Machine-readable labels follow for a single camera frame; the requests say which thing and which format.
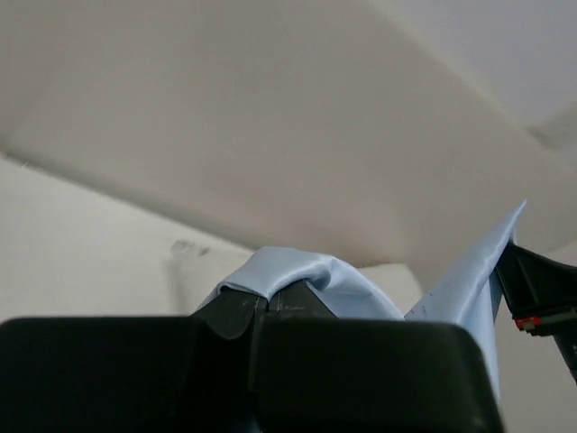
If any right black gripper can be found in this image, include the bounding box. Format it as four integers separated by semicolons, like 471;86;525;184
495;242;576;376

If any white pillow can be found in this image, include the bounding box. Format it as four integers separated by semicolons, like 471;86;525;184
1;1;576;268

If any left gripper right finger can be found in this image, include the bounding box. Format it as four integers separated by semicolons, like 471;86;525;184
268;281;336;318

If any light blue pillowcase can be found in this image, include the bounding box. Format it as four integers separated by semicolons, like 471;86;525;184
208;207;523;396

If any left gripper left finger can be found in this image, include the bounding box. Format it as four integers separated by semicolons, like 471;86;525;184
191;289;266;340

